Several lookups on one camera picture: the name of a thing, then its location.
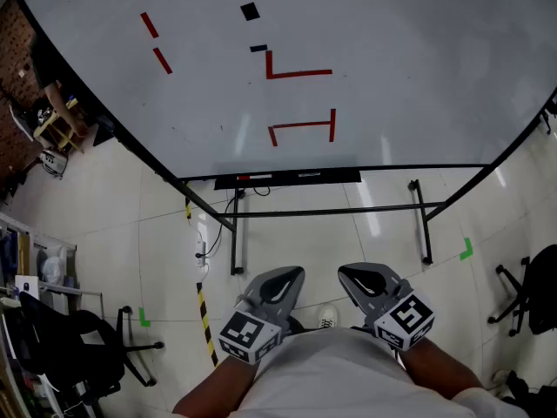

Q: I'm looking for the white plastic bag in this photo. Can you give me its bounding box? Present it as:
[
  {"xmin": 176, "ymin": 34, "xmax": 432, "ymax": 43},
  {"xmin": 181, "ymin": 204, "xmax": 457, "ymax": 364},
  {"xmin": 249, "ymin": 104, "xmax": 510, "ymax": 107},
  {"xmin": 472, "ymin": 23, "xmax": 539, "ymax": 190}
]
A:
[{"xmin": 42, "ymin": 254, "xmax": 66, "ymax": 285}]

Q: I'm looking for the person's right white shoe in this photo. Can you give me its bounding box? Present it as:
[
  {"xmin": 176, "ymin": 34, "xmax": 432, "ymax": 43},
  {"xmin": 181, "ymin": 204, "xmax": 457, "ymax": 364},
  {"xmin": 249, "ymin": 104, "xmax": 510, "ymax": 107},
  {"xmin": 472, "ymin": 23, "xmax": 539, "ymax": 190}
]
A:
[{"xmin": 317, "ymin": 303, "xmax": 339, "ymax": 330}]

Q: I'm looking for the black equipment bag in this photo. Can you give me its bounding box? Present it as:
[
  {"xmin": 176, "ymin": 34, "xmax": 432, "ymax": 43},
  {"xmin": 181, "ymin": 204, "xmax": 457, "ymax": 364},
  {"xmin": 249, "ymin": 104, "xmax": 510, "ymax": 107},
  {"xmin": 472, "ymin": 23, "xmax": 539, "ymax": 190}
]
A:
[{"xmin": 507, "ymin": 370, "xmax": 557, "ymax": 408}]

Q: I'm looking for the black office chair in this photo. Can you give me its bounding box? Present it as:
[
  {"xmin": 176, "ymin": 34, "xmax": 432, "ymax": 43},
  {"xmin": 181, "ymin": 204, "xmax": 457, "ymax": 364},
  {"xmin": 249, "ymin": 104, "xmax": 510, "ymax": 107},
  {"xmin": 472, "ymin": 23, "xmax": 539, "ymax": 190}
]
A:
[
  {"xmin": 487, "ymin": 244, "xmax": 557, "ymax": 338},
  {"xmin": 17, "ymin": 291, "xmax": 165, "ymax": 408}
]

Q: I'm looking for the person's left forearm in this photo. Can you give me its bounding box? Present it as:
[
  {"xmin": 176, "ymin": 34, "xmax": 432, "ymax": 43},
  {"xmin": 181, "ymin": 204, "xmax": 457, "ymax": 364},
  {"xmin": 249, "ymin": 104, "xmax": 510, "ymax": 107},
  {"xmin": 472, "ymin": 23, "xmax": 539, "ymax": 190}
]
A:
[{"xmin": 172, "ymin": 354, "xmax": 262, "ymax": 418}]

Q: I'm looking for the yellow metal table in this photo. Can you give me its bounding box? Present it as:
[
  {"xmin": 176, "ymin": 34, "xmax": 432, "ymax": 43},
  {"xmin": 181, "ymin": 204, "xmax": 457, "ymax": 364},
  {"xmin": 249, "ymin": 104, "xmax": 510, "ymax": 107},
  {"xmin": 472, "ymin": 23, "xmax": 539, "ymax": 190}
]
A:
[{"xmin": 33, "ymin": 98, "xmax": 86, "ymax": 154}]

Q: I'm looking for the person's right forearm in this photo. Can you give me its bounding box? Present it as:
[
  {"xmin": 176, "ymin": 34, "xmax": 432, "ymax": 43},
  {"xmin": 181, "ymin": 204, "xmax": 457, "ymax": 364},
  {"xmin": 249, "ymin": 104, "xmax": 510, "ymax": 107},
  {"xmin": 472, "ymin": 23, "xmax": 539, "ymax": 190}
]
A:
[{"xmin": 398, "ymin": 337, "xmax": 484, "ymax": 402}]

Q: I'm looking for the grey metal shelf rack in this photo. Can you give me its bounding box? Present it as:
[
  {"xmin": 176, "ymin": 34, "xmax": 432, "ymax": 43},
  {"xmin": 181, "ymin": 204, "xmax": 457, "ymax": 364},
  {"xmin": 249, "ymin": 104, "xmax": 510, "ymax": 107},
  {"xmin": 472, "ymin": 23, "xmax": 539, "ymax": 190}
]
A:
[{"xmin": 0, "ymin": 211, "xmax": 105, "ymax": 418}]

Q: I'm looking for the grey box device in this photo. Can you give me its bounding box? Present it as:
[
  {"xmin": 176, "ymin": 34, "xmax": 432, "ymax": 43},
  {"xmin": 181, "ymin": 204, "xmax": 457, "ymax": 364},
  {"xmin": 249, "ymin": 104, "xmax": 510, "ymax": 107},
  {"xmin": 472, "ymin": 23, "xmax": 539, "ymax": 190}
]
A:
[{"xmin": 39, "ymin": 147, "xmax": 70, "ymax": 180}]

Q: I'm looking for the white printed box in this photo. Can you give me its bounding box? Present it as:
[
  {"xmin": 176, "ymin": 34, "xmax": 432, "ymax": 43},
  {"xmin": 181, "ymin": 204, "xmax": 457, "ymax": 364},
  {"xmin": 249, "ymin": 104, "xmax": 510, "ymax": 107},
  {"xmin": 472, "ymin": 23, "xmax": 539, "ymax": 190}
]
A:
[{"xmin": 15, "ymin": 275, "xmax": 40, "ymax": 298}]

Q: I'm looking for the person's white shirt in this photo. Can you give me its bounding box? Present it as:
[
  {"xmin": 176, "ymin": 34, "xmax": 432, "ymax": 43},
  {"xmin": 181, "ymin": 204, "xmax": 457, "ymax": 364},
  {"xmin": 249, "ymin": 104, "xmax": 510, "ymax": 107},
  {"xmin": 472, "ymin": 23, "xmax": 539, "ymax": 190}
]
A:
[{"xmin": 171, "ymin": 327, "xmax": 532, "ymax": 418}]

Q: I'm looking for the yellow black hazard tape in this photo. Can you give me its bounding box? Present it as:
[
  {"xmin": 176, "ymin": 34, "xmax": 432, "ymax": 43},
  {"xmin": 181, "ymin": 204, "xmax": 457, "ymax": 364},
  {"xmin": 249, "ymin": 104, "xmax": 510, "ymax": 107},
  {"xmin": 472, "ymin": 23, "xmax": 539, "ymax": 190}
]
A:
[{"xmin": 185, "ymin": 184, "xmax": 219, "ymax": 367}]

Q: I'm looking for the red tape strip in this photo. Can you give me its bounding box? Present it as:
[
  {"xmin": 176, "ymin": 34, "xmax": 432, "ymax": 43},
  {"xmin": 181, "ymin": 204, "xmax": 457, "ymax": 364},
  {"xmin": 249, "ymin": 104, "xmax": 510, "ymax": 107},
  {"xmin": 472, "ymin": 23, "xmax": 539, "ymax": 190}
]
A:
[
  {"xmin": 152, "ymin": 47, "xmax": 173, "ymax": 75},
  {"xmin": 140, "ymin": 11, "xmax": 160, "ymax": 39}
]

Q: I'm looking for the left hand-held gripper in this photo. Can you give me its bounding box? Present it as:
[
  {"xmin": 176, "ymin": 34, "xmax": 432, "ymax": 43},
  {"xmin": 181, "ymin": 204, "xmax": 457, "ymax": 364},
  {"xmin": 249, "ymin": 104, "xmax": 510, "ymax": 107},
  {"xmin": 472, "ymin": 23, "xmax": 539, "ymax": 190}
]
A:
[{"xmin": 218, "ymin": 266, "xmax": 305, "ymax": 364}]

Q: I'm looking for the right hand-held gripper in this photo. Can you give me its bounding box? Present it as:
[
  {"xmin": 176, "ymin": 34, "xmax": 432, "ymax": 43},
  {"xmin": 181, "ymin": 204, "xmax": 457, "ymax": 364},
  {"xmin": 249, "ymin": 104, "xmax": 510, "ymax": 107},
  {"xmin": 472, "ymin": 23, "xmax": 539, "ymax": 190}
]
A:
[{"xmin": 338, "ymin": 262, "xmax": 436, "ymax": 351}]

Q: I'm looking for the black power cable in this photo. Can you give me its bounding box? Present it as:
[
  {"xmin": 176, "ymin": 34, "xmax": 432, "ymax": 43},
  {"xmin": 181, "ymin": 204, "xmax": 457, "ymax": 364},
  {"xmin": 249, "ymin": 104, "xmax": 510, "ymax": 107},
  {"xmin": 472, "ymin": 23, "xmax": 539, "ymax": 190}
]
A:
[{"xmin": 196, "ymin": 185, "xmax": 272, "ymax": 260}]

